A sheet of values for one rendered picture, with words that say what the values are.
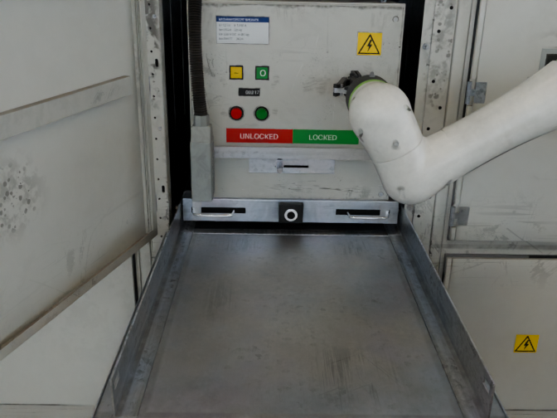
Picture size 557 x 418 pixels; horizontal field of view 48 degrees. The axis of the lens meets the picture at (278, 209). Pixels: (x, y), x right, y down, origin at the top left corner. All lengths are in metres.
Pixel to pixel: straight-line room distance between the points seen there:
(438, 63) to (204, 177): 0.59
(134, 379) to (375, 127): 0.57
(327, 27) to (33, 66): 0.65
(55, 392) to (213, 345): 0.82
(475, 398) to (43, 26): 0.95
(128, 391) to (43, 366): 0.81
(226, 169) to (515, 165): 0.69
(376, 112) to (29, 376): 1.21
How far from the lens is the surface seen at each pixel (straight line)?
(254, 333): 1.16
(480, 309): 1.72
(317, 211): 1.58
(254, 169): 1.54
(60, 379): 1.85
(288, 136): 1.52
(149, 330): 1.18
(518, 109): 1.17
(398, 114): 1.09
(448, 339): 1.19
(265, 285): 1.32
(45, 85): 1.22
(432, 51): 1.48
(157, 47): 1.46
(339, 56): 1.49
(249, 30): 1.48
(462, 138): 1.15
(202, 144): 1.42
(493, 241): 1.66
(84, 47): 1.31
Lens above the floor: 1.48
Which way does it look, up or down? 22 degrees down
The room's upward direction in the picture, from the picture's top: 1 degrees clockwise
